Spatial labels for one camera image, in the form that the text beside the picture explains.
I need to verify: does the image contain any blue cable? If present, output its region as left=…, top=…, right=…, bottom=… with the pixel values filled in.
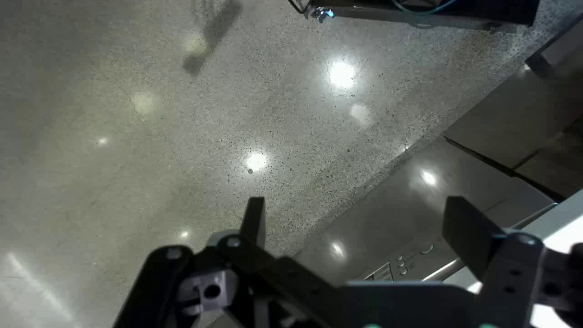
left=390, top=0, right=459, bottom=17

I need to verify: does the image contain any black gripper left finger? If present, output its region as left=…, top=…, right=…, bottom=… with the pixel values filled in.
left=239, top=195, right=268, bottom=250

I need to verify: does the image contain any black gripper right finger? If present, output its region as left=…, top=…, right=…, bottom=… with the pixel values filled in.
left=441, top=193, right=506, bottom=283

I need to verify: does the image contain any black equipment frame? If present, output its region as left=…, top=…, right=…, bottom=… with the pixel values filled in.
left=300, top=0, right=543, bottom=31

